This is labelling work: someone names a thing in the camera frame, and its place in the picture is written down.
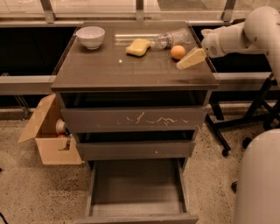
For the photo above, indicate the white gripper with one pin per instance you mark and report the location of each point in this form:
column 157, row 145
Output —
column 211, row 44

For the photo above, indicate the orange fruit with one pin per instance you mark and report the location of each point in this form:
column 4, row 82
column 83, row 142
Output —
column 178, row 52

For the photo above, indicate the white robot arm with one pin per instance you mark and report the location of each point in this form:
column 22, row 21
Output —
column 258, row 186

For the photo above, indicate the grey drawer cabinet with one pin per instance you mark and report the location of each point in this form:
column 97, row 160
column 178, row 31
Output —
column 110, row 69

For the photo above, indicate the grey top drawer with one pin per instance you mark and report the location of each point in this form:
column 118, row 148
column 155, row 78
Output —
column 86, row 112

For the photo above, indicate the grey middle drawer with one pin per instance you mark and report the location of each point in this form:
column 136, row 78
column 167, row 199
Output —
column 136, row 145

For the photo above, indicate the grey open bottom drawer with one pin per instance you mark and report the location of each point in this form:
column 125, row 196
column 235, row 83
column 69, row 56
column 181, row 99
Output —
column 143, row 191

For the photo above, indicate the clear plastic water bottle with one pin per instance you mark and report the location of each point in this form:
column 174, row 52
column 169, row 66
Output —
column 170, row 39

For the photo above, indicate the yellow sponge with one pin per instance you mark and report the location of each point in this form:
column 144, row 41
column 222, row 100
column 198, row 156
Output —
column 138, row 47

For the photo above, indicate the black office chair base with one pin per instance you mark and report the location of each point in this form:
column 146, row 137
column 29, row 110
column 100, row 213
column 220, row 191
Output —
column 245, row 144

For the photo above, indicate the white ceramic bowl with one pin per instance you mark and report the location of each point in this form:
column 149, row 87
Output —
column 91, row 37

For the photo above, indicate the white round item in box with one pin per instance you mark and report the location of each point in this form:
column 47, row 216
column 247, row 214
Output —
column 60, row 127

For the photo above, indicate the open cardboard box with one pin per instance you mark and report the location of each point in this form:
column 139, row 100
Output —
column 53, row 149

